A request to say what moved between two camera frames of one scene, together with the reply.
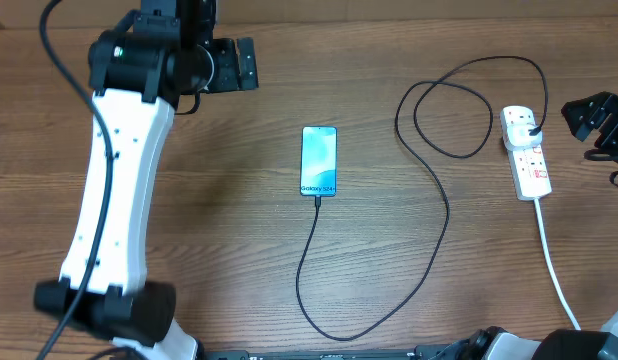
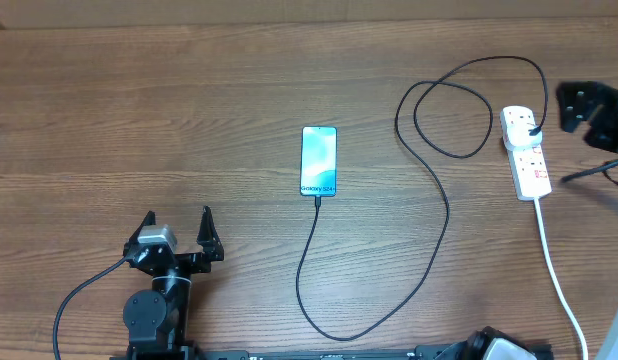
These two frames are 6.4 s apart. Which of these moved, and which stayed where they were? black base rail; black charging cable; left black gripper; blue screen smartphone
Moved: left black gripper
Stayed: blue screen smartphone; black charging cable; black base rail
